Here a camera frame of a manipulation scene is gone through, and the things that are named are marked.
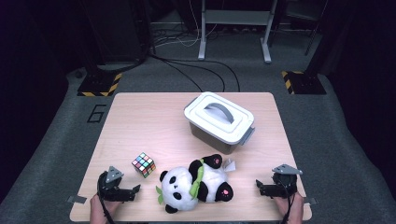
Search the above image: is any white floor cable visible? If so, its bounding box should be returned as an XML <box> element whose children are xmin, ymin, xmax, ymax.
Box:
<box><xmin>153</xmin><ymin>0</ymin><xmax>219</xmax><ymax>49</ymax></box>

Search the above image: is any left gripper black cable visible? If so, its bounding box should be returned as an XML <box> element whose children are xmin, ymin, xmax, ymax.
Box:
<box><xmin>96</xmin><ymin>178</ymin><xmax>117</xmax><ymax>224</ymax></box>

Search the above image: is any grey storage box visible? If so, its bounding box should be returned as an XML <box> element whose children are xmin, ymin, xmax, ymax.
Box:
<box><xmin>183</xmin><ymin>105</ymin><xmax>256</xmax><ymax>156</ymax></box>

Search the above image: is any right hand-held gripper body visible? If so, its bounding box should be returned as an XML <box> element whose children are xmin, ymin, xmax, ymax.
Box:
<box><xmin>271</xmin><ymin>163</ymin><xmax>304</xmax><ymax>199</ymax></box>

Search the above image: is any person's right hand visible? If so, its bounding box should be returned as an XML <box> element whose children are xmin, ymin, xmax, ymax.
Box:
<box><xmin>274</xmin><ymin>190</ymin><xmax>304</xmax><ymax>224</ymax></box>

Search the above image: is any dark cabinet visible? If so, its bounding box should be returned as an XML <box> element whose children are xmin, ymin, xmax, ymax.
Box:
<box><xmin>78</xmin><ymin>0</ymin><xmax>154</xmax><ymax>65</ymax></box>

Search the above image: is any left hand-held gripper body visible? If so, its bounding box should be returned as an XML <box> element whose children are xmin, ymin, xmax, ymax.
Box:
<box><xmin>97</xmin><ymin>166</ymin><xmax>125</xmax><ymax>203</ymax></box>

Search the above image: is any yellow black striped stand base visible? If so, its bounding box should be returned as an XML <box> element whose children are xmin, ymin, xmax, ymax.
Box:
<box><xmin>77</xmin><ymin>72</ymin><xmax>123</xmax><ymax>97</ymax></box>
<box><xmin>281</xmin><ymin>70</ymin><xmax>327</xmax><ymax>95</ymax></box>

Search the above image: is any person's left hand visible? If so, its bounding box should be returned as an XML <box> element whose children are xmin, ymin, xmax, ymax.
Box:
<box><xmin>90</xmin><ymin>194</ymin><xmax>124</xmax><ymax>224</ymax></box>

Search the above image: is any colourful puzzle cube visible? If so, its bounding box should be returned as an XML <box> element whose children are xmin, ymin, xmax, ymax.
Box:
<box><xmin>131</xmin><ymin>151</ymin><xmax>157</xmax><ymax>179</ymax></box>

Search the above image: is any black floor cable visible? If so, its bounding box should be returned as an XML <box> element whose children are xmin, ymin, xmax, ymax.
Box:
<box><xmin>148</xmin><ymin>54</ymin><xmax>204</xmax><ymax>93</ymax></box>
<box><xmin>162</xmin><ymin>57</ymin><xmax>241</xmax><ymax>93</ymax></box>

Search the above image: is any white metal stand frame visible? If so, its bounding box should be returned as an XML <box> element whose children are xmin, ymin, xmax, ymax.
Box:
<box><xmin>198</xmin><ymin>0</ymin><xmax>278</xmax><ymax>64</ymax></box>

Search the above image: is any panda plush toy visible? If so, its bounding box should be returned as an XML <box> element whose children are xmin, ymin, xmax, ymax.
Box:
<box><xmin>155</xmin><ymin>153</ymin><xmax>237</xmax><ymax>215</ymax></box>

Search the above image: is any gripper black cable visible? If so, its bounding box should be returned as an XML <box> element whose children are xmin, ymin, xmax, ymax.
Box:
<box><xmin>280</xmin><ymin>176</ymin><xmax>296</xmax><ymax>224</ymax></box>
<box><xmin>96</xmin><ymin>178</ymin><xmax>117</xmax><ymax>224</ymax></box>

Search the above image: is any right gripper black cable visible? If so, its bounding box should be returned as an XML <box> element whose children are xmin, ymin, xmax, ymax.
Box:
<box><xmin>280</xmin><ymin>176</ymin><xmax>296</xmax><ymax>224</ymax></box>

